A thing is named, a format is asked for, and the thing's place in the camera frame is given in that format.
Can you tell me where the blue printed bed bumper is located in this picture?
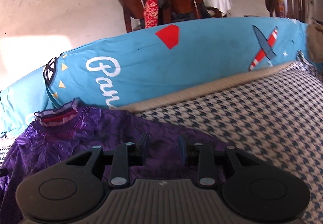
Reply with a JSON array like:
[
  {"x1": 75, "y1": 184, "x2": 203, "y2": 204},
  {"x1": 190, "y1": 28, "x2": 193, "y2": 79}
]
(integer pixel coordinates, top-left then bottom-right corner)
[{"x1": 1, "y1": 17, "x2": 307, "y2": 138}]

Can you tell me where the houndstooth mattress cover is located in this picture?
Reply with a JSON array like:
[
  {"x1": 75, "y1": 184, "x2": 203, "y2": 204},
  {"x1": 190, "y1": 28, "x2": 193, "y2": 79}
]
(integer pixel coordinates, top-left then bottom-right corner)
[{"x1": 0, "y1": 61, "x2": 323, "y2": 224}]

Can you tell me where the purple floral jacket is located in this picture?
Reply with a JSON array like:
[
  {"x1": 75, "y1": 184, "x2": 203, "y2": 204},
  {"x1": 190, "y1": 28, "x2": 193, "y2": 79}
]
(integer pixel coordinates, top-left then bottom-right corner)
[{"x1": 1, "y1": 101, "x2": 226, "y2": 223}]

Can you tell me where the dark chair at far right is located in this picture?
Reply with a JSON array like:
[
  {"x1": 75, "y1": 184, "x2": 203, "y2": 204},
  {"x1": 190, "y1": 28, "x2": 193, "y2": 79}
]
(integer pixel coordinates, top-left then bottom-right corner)
[{"x1": 265, "y1": 0, "x2": 278, "y2": 17}]

